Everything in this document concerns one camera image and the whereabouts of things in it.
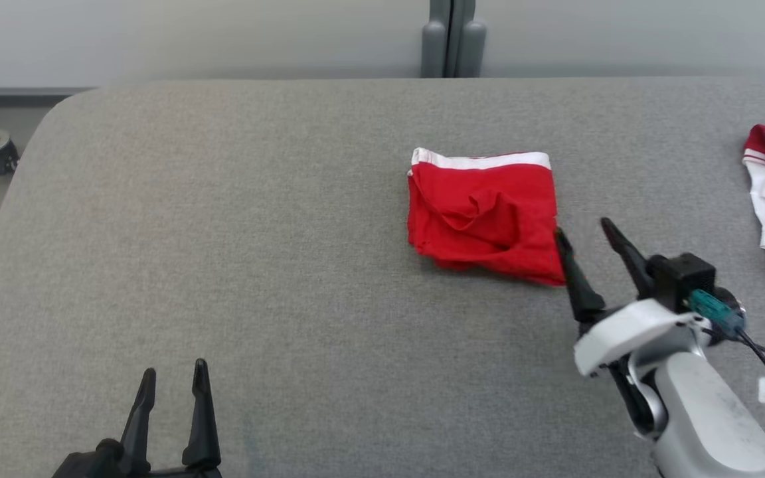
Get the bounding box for small black floor object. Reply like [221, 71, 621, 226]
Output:
[0, 140, 20, 177]

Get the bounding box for grey partition post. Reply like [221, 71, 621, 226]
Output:
[452, 0, 488, 79]
[420, 0, 454, 79]

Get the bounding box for teal right camera connector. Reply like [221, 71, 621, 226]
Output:
[688, 289, 746, 336]

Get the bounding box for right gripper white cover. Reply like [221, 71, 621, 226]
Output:
[554, 217, 713, 440]

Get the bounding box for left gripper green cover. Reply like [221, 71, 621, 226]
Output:
[50, 358, 224, 478]

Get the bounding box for red shorts with white waistband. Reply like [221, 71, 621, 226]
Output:
[407, 147, 566, 287]

